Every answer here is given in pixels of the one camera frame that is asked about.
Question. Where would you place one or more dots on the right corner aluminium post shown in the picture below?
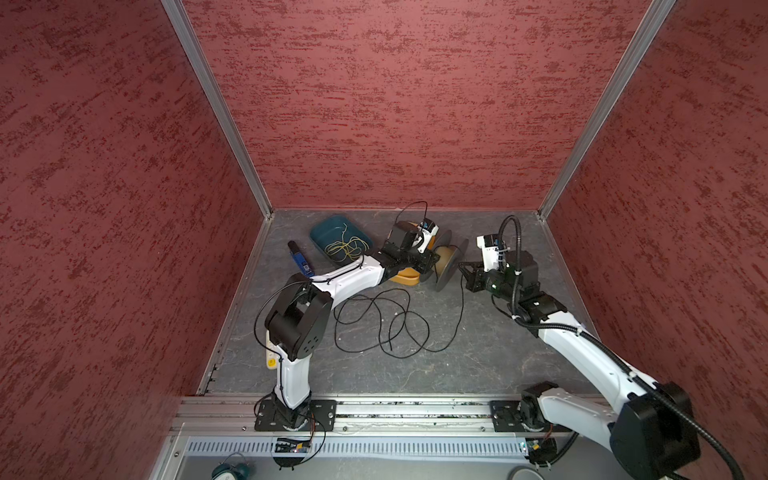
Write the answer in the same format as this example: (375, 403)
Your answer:
(645, 33)

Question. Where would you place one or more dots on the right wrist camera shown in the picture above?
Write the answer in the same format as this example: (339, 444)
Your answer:
(489, 247)

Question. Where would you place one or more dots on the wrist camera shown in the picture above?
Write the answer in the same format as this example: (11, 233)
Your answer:
(427, 235)
(489, 247)

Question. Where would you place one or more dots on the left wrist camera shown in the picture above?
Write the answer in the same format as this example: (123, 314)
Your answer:
(427, 235)

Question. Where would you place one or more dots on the aluminium front rail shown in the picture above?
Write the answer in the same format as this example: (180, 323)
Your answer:
(356, 415)

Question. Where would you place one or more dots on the left corner aluminium post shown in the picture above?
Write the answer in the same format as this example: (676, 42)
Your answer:
(192, 47)

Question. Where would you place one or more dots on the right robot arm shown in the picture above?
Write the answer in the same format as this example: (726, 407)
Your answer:
(649, 427)

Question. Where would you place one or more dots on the yellow calculator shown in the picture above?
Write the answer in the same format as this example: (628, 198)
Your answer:
(272, 358)

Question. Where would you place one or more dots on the grey perforated cable spool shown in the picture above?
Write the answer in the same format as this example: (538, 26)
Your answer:
(449, 256)

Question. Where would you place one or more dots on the teal object below rail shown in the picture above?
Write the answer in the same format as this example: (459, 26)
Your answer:
(233, 467)

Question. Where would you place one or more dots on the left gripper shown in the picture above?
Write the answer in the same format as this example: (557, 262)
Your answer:
(426, 261)

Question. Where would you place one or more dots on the yellow plastic bin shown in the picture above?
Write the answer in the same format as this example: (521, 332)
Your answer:
(407, 277)

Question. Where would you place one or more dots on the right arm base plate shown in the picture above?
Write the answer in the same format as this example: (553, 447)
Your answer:
(506, 418)

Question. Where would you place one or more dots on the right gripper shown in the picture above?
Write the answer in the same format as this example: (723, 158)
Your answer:
(473, 277)

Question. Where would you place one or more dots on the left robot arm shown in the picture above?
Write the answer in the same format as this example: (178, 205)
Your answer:
(297, 320)

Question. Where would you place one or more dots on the teal plastic bin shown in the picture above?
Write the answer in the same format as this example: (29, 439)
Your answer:
(340, 240)

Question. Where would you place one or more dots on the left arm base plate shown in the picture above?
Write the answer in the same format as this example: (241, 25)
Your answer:
(312, 415)

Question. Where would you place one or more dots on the corner aluminium post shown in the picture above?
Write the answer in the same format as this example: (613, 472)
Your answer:
(645, 33)
(192, 47)

